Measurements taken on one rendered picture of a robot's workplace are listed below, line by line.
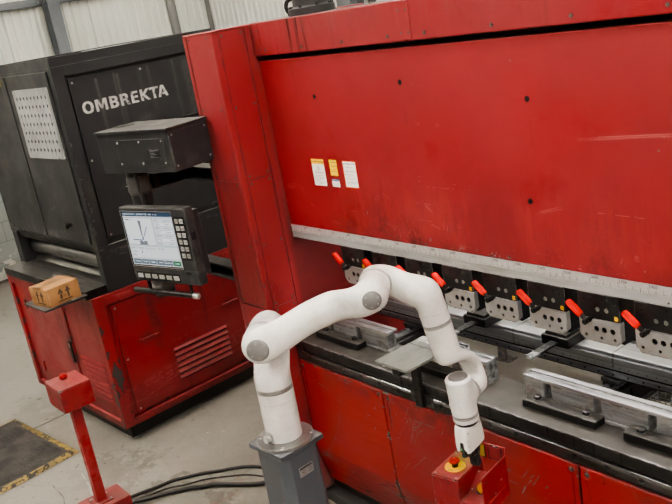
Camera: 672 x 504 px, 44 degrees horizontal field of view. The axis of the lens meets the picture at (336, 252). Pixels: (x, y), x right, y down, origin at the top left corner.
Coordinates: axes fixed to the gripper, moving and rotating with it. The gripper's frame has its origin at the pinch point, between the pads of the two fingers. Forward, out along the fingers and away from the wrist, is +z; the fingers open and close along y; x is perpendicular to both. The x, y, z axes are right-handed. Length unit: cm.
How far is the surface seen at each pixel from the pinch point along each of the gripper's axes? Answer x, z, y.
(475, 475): -4.8, 11.0, -4.1
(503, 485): 4.4, 13.7, -6.2
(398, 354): -52, -13, -30
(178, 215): -150, -71, -19
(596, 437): 30.9, -0.8, -24.1
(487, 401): -13.9, -0.2, -30.2
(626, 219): 43, -72, -37
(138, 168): -173, -91, -22
